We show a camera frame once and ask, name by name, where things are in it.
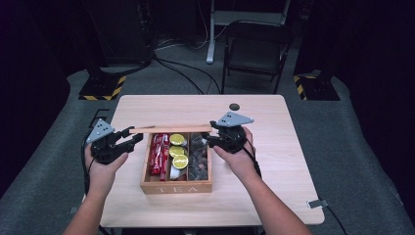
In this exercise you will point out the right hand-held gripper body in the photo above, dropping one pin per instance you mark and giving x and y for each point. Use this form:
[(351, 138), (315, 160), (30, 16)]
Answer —
[(230, 138)]

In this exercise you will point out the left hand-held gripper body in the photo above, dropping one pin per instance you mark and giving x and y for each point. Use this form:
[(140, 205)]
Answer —
[(106, 148)]

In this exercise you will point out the wooden compartment box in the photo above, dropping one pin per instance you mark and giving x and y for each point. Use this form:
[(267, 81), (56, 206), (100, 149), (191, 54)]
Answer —
[(177, 187)]

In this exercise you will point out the person's right hand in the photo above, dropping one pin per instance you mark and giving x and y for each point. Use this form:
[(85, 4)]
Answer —
[(243, 163)]

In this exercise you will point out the person's left hand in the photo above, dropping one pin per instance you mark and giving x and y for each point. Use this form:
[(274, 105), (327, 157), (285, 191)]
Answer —
[(101, 178)]

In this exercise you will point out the pile of dark dried pieces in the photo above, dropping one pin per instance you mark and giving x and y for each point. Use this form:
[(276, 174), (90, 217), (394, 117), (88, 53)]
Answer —
[(198, 156)]

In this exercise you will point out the red stick packet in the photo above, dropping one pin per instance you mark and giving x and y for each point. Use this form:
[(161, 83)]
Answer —
[(164, 156), (155, 153)]

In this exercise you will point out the dark round table grommet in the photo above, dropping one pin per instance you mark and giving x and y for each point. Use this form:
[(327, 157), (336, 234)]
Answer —
[(234, 106)]

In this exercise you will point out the yellow-lidded capsule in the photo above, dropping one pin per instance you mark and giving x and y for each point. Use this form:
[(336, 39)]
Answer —
[(177, 139), (176, 151), (180, 161)]

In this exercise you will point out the white packet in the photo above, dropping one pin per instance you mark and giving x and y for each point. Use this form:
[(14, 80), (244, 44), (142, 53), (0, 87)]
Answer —
[(175, 174)]

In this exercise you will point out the yellow-black striped stand base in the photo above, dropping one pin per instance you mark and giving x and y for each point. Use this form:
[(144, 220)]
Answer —
[(314, 88), (102, 88)]

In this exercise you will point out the black folding chair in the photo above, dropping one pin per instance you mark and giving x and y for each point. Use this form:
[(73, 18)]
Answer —
[(257, 49)]

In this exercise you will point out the white-legged desk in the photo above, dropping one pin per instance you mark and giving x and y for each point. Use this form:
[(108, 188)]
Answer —
[(228, 18)]

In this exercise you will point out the grey table edge clip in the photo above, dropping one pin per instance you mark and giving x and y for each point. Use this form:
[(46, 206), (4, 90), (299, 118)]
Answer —
[(317, 204)]

